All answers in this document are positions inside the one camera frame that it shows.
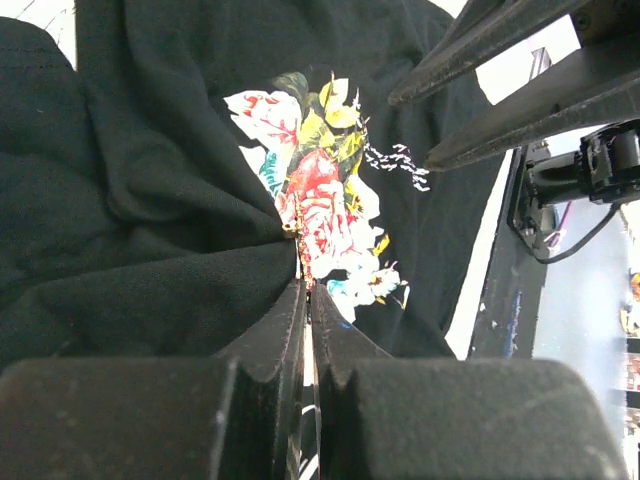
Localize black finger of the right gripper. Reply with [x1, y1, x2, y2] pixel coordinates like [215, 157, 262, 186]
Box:
[424, 34, 639, 171]
[388, 0, 585, 106]

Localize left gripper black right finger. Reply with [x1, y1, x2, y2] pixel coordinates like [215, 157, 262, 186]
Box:
[310, 284, 391, 479]

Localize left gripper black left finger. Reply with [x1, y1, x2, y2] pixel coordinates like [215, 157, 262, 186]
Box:
[217, 280, 306, 479]

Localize black floral print t-shirt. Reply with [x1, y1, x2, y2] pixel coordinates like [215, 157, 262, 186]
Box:
[1, 1, 499, 365]

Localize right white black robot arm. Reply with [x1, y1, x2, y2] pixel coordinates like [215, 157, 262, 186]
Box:
[388, 1, 639, 255]

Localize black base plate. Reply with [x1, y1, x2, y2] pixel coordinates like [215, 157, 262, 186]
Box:
[468, 146, 550, 358]

